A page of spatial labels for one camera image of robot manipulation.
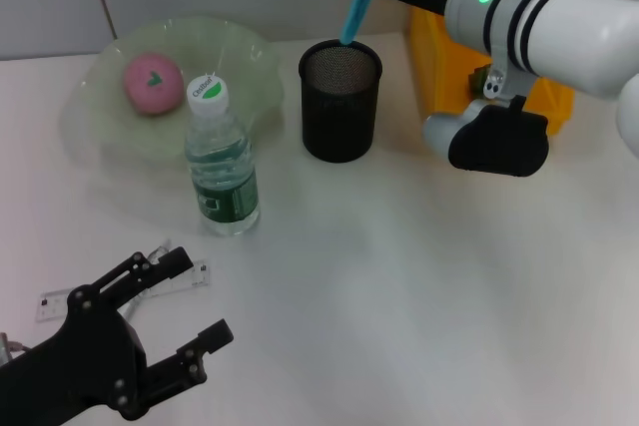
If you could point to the green glass fruit plate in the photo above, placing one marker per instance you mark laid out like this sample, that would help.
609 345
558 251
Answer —
244 62

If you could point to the green plastic wrapper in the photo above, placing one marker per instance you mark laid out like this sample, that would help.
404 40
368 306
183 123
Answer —
476 82

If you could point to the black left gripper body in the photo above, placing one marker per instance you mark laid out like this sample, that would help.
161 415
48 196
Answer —
75 371

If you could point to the pink peach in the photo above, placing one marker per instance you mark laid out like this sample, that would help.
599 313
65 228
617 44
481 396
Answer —
152 84

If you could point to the yellow plastic bin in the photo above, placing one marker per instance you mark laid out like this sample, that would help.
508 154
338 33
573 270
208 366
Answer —
434 57

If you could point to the clear plastic ruler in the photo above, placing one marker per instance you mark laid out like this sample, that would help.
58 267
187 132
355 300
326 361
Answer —
52 303

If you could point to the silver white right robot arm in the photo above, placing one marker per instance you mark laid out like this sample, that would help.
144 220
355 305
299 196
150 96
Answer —
564 32

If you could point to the clear green-label water bottle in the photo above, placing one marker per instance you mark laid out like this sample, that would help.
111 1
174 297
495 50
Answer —
222 171

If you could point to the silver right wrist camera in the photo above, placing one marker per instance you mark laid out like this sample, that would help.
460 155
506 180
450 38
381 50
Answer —
499 141

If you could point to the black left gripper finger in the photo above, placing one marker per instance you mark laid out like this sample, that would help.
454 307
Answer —
175 261
217 336

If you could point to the black mesh pen holder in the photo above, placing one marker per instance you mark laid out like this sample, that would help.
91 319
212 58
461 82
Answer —
339 112

